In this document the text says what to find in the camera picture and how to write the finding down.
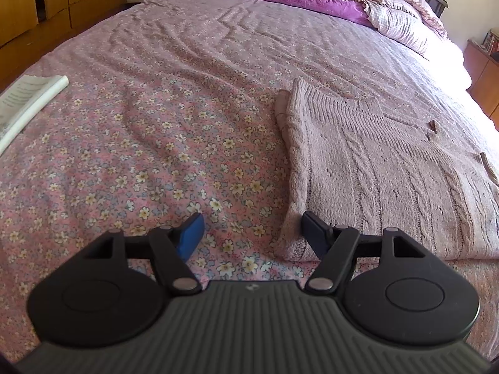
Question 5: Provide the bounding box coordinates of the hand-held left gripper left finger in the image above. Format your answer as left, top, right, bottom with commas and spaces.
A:
82, 212, 205, 297

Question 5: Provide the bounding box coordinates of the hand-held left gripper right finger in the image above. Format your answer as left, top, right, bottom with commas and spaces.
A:
302, 210, 427, 295

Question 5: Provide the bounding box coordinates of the pink knitted cardigan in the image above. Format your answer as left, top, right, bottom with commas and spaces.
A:
269, 77, 499, 262

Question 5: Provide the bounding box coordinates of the pink floral bedsheet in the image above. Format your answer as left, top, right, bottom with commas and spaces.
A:
0, 0, 499, 363

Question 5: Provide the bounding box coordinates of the white paperback book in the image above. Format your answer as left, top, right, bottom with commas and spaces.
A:
0, 75, 70, 154

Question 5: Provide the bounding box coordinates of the pink checkered ruffled pillow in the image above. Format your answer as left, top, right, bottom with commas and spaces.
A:
337, 0, 449, 54

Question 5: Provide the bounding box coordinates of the wooden nightstand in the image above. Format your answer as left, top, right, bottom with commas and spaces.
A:
466, 39, 499, 131

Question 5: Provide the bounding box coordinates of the row of books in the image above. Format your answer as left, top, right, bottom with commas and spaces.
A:
483, 29, 499, 53

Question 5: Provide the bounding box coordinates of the wooden wardrobe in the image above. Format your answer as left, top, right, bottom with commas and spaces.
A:
0, 0, 130, 47

